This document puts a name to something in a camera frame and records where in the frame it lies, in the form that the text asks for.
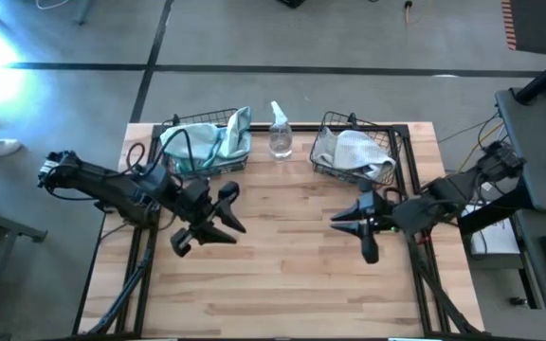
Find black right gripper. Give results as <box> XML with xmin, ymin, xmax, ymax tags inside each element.
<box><xmin>330</xmin><ymin>178</ymin><xmax>400</xmax><ymax>265</ymax></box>

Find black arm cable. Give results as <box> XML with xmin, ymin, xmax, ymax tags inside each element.
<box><xmin>156</xmin><ymin>127</ymin><xmax>199</xmax><ymax>180</ymax></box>

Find light blue microfiber towel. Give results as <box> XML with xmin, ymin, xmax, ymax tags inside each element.
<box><xmin>159</xmin><ymin>121</ymin><xmax>227</xmax><ymax>165</ymax></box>

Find black mat orange striped edge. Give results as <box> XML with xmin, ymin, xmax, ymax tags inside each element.
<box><xmin>500</xmin><ymin>0</ymin><xmax>546</xmax><ymax>57</ymax></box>

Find black aluminium table frame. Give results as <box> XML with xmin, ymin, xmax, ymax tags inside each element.
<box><xmin>71</xmin><ymin>121</ymin><xmax>487</xmax><ymax>340</ymax></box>

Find white waffle towel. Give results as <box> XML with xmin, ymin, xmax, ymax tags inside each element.
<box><xmin>330</xmin><ymin>129</ymin><xmax>397</xmax><ymax>181</ymax></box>

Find yellow desk cable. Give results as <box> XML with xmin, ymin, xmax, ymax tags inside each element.
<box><xmin>456</xmin><ymin>120</ymin><xmax>505</xmax><ymax>172</ymax></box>

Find white box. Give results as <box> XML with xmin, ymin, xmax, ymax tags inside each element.
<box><xmin>461</xmin><ymin>203</ymin><xmax>523</xmax><ymax>260</ymax></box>

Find light green cloth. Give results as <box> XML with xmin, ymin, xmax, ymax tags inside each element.
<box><xmin>160</xmin><ymin>107</ymin><xmax>252</xmax><ymax>181</ymax></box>

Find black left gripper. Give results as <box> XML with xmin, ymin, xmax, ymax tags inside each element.
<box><xmin>170</xmin><ymin>178</ymin><xmax>247</xmax><ymax>258</ymax></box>

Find light blue towel teal edge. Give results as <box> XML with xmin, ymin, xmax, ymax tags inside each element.
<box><xmin>209</xmin><ymin>105</ymin><xmax>253</xmax><ymax>167</ymax></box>

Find black wire basket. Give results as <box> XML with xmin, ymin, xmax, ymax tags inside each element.
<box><xmin>308</xmin><ymin>110</ymin><xmax>404</xmax><ymax>188</ymax></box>

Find grey desk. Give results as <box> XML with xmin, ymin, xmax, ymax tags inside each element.
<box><xmin>493</xmin><ymin>86</ymin><xmax>546</xmax><ymax>331</ymax></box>

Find clear spray bottle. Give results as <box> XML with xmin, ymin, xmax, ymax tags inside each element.
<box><xmin>267</xmin><ymin>99</ymin><xmax>295</xmax><ymax>163</ymax></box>

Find grey microfiber towel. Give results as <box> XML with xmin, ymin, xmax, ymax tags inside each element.
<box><xmin>310</xmin><ymin>126</ymin><xmax>341</xmax><ymax>166</ymax></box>

